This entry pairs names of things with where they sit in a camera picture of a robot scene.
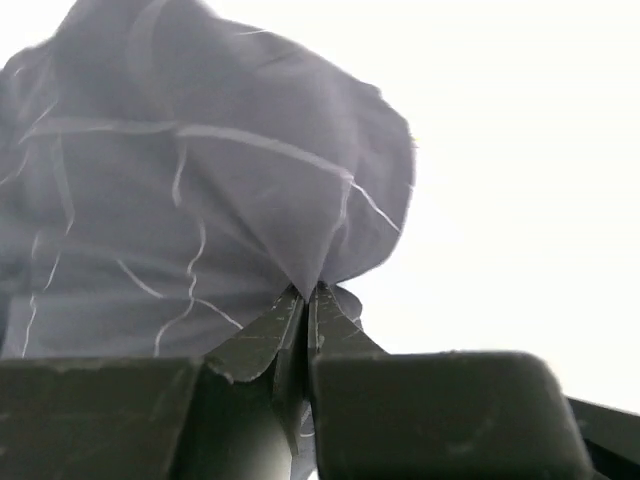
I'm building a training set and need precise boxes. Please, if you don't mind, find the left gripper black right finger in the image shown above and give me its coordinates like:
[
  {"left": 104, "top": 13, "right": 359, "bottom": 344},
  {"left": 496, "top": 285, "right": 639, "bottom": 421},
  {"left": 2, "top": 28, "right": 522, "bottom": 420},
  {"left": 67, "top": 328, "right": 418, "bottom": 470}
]
[{"left": 308, "top": 285, "right": 593, "bottom": 479}]

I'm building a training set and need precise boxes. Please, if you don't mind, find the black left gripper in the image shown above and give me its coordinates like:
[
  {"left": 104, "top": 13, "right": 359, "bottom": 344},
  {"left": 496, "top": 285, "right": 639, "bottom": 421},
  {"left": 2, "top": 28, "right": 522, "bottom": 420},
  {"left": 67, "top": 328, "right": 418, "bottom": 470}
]
[{"left": 568, "top": 397, "right": 640, "bottom": 480}]

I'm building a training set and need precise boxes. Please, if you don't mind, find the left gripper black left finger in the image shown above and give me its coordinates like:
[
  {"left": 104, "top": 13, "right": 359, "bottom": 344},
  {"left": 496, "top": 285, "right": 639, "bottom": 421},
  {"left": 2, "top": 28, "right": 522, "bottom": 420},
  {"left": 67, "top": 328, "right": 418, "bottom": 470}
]
[{"left": 1, "top": 289, "right": 305, "bottom": 479}]

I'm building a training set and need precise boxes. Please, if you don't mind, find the dark grey checked pillowcase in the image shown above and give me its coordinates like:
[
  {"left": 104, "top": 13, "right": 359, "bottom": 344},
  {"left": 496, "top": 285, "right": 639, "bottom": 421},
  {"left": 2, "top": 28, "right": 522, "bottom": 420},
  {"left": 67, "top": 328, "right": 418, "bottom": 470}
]
[{"left": 1, "top": 1, "right": 415, "bottom": 359}]

